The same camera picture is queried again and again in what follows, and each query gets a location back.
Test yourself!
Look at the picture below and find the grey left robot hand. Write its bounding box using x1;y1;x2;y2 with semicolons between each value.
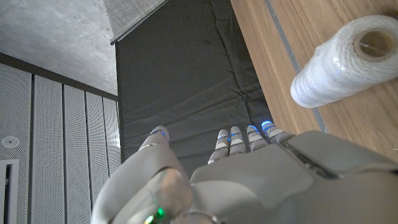
90;120;398;224

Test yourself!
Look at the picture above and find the white thread spool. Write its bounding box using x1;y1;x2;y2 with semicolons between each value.
290;14;398;109

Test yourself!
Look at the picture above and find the black fabric backdrop curtain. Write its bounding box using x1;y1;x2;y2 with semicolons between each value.
114;0;274;178

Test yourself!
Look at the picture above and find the grey tape outline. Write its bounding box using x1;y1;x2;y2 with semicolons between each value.
263;0;328;134

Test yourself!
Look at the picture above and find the round white ceiling fixture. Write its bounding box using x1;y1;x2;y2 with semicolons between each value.
1;136;21;149

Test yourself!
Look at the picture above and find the black curtain rail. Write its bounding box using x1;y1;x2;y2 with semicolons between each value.
110;0;171;46

